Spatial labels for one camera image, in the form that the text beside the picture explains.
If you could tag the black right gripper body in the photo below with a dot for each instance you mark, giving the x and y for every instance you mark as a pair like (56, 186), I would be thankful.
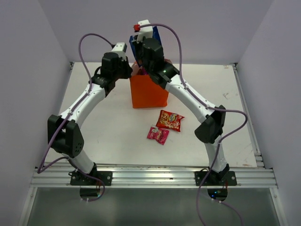
(138, 46)

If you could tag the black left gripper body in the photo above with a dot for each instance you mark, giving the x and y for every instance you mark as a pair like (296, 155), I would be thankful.
(122, 71)

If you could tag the blue Burts chips bag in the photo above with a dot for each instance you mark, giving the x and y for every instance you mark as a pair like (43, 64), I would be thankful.
(157, 37)

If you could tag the purple candy bag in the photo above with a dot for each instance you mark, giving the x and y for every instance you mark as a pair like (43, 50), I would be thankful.
(143, 71)

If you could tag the orange paper bag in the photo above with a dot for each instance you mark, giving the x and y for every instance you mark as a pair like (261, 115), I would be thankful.
(144, 92)

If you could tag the red mixed snack packet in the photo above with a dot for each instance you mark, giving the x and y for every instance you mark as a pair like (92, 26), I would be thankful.
(169, 120)

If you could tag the pink candy packet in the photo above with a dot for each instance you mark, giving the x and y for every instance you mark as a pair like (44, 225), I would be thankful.
(158, 134)

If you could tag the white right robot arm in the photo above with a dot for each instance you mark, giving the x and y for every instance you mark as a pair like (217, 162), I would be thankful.
(211, 118)

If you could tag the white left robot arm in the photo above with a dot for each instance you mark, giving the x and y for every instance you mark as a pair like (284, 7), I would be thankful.
(64, 134)

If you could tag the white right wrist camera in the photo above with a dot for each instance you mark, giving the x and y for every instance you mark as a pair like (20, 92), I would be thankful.
(144, 30)

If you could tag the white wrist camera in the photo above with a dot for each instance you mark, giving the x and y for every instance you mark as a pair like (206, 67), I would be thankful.
(120, 49)
(144, 30)

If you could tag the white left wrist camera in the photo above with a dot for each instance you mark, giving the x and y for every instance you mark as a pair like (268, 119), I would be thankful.
(120, 49)

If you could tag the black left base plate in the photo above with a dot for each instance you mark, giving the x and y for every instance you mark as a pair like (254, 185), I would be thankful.
(98, 178)

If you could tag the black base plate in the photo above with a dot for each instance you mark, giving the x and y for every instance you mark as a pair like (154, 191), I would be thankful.
(98, 178)
(229, 179)

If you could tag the aluminium mounting rail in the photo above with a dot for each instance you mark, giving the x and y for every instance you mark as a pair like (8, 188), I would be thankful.
(130, 176)

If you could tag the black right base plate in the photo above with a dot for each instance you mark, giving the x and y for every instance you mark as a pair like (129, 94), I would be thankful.
(229, 179)

